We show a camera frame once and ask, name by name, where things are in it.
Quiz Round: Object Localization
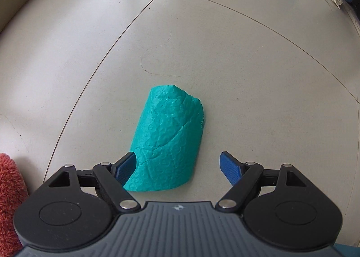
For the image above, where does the teal embossed paper wrapper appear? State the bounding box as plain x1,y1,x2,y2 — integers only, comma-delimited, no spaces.
124,85,205,192

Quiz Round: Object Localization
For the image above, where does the red fluffy slipper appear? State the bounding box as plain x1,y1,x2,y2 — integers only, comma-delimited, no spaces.
1,153,28,256

